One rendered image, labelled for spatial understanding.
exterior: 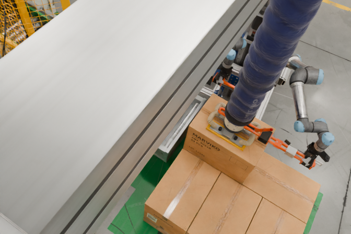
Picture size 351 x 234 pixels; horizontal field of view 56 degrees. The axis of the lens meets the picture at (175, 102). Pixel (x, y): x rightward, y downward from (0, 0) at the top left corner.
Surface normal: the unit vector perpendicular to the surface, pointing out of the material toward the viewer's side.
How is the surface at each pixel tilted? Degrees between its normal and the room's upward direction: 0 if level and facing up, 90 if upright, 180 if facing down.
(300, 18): 73
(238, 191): 0
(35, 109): 0
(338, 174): 0
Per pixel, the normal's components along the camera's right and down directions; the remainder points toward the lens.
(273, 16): -0.81, 0.15
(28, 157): 0.10, -0.54
